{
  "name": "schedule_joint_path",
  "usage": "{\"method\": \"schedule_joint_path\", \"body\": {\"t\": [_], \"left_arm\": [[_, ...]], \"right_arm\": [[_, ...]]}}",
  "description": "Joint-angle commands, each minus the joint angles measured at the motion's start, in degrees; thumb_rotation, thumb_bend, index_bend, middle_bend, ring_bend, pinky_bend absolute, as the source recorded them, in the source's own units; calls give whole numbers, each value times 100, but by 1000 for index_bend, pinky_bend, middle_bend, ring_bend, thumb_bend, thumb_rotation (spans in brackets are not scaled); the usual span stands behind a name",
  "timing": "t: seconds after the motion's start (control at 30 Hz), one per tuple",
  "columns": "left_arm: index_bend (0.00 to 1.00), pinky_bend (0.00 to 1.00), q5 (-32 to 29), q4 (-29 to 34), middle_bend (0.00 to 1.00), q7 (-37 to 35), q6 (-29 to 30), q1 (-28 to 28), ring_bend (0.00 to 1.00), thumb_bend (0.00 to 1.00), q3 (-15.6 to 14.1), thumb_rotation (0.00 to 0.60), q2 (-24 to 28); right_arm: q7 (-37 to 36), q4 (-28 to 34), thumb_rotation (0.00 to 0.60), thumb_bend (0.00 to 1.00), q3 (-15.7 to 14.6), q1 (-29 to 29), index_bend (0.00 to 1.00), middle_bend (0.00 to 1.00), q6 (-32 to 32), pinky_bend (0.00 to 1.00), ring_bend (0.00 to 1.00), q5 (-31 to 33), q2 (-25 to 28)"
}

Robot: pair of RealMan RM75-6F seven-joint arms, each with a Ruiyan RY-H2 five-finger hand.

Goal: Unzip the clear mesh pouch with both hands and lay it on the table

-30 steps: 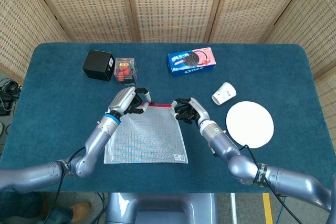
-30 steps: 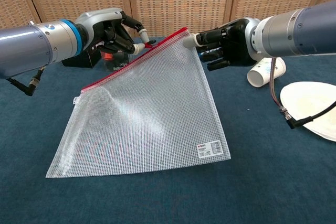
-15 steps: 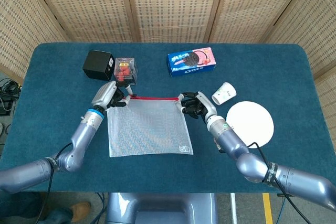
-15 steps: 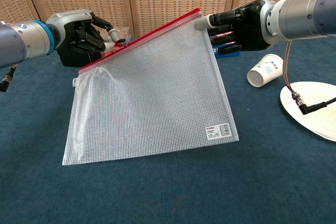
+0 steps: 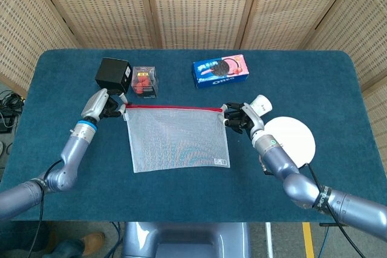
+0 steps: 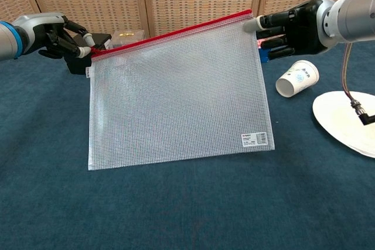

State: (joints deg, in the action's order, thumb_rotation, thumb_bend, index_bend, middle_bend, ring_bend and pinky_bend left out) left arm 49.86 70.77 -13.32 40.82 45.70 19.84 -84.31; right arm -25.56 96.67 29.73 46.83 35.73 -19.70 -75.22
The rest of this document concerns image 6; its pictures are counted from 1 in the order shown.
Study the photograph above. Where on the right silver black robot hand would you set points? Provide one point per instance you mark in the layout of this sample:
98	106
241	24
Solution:
301	30

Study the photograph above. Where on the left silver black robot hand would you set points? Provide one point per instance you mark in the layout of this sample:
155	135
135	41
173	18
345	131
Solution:
41	33

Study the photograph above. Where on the clear mesh zipper pouch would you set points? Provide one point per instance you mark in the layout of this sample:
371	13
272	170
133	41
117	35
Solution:
175	100

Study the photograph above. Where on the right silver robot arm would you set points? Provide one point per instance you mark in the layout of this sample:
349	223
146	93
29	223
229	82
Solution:
357	15

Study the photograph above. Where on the blue Oreo cookie box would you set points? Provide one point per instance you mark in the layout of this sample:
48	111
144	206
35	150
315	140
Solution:
262	56

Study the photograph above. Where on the white paper cup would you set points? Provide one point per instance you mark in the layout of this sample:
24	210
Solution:
301	77

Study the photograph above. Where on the black cardboard box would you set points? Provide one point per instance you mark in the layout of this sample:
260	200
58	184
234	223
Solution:
77	65

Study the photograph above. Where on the clear plastic box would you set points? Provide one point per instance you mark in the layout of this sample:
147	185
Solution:
126	37

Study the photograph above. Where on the white paper plate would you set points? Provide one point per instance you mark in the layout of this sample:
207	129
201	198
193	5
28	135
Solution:
334	118

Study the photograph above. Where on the teal blue tablecloth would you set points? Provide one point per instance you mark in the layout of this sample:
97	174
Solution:
205	203

